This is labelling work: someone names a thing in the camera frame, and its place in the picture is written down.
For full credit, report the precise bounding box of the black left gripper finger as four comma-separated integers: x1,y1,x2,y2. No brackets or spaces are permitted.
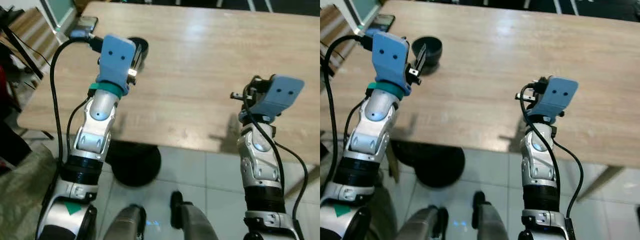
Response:
131,44,144,70
414,43,428,71

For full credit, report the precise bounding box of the black bowl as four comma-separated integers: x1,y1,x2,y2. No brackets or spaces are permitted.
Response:
127,37,150,68
411,36,444,67

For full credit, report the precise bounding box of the black smartphone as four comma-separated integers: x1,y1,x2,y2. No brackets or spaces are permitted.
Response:
75,16,99,35
372,14,396,32

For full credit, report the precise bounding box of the white framed glass door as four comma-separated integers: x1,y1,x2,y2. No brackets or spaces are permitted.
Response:
40,0,76,31
350,0,381,28

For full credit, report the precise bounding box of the black round table base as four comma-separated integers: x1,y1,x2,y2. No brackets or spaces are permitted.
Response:
106,141,162,188
391,140,466,189

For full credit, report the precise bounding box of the black tripod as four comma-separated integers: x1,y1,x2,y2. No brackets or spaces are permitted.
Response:
0,10,46,81

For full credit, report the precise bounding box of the wooden table leg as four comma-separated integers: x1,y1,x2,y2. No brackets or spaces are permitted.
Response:
590,165,626,201

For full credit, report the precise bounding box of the grey right robot leg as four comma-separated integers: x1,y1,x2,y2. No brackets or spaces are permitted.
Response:
472,191,511,240
170,191,218,240

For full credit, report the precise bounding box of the grey robot leg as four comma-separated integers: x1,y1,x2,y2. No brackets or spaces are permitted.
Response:
395,206,448,240
102,204,147,240
170,191,218,240
472,191,511,240

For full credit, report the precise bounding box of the olive grey cloth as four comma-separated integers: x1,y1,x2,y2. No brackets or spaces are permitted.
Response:
0,145,61,240
370,185,397,240

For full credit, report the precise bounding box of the grey left robot leg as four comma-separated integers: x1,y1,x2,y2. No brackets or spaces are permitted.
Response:
102,204,147,240
395,206,448,240

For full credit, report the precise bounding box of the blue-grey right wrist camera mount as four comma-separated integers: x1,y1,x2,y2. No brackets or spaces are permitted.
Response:
245,75,306,123
530,76,579,125

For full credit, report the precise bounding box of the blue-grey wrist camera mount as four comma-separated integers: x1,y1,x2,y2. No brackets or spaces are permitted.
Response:
371,31,413,97
530,76,579,125
245,75,306,123
95,34,138,96

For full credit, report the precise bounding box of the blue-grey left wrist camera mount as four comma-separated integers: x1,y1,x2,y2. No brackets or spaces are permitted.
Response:
371,31,413,97
95,34,138,96

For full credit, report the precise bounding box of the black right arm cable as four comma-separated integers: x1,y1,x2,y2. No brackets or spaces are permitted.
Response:
520,85,585,221
241,92,309,223

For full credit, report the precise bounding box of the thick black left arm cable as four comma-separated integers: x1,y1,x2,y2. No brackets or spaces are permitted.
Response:
49,36,103,173
324,35,373,201

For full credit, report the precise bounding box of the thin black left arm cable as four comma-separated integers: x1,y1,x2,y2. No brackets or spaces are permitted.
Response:
344,100,366,147
66,97,90,151

